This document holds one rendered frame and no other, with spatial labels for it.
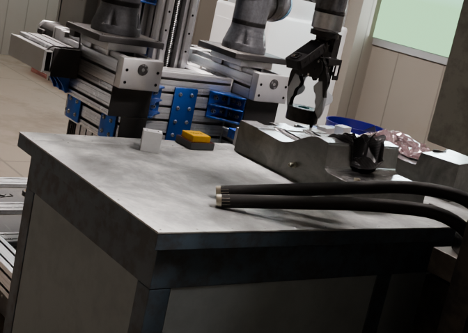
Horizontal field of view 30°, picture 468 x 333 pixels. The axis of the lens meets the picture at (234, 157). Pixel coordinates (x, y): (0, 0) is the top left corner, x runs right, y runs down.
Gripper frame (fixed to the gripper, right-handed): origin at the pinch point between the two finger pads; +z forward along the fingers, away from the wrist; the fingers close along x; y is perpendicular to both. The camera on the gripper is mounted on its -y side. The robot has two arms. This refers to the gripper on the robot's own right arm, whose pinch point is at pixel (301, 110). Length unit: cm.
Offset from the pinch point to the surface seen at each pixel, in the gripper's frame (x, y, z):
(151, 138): 32.3, -16.9, 16.3
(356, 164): -9.7, 15.8, 11.7
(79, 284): 14, -51, 44
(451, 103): -51, -29, -15
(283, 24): 217, 281, 1
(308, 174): -1.2, 7.9, 16.8
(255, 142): 22.2, 14.0, 15.3
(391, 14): 178, 346, -18
